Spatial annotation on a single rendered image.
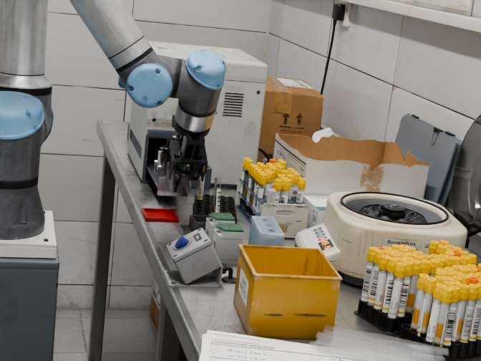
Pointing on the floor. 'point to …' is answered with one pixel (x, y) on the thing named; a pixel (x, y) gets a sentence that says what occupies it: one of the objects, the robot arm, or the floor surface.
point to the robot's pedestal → (28, 308)
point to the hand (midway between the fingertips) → (175, 185)
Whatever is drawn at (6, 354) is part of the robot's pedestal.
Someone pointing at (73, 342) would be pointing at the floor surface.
